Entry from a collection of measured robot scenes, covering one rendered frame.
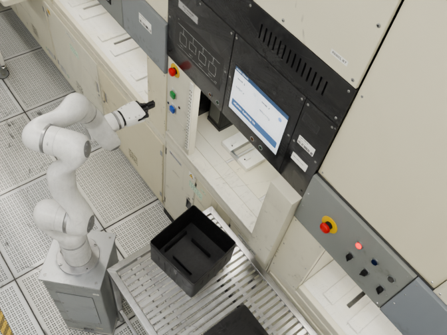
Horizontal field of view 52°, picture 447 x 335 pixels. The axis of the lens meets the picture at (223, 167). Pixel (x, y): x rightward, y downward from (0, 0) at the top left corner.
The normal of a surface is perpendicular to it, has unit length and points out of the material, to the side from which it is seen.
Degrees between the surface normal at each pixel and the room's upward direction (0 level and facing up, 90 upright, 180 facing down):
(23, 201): 0
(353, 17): 89
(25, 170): 0
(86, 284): 0
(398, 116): 90
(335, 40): 92
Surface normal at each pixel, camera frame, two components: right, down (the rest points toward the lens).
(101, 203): 0.11, -0.57
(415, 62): -0.79, 0.45
